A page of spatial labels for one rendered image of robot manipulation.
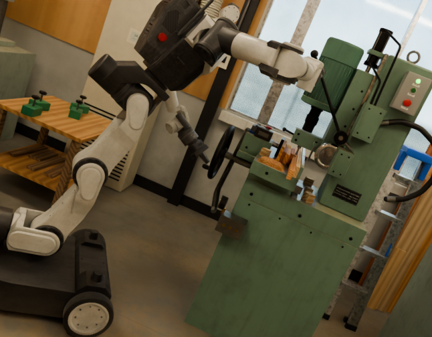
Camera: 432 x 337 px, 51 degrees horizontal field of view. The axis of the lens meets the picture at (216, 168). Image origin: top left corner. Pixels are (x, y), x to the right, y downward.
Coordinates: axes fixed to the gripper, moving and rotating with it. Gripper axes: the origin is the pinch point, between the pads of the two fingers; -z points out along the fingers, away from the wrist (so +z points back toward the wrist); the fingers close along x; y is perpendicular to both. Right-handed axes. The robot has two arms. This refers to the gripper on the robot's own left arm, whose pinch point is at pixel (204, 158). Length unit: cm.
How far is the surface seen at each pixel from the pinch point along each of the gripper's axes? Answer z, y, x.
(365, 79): -15, 83, -22
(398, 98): -29, 92, -15
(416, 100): -34, 96, -17
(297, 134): -17, 47, -9
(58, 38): 145, -107, -71
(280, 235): -49, 25, 20
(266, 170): -20.2, 40.9, 20.2
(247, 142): -6.1, 28.1, 0.8
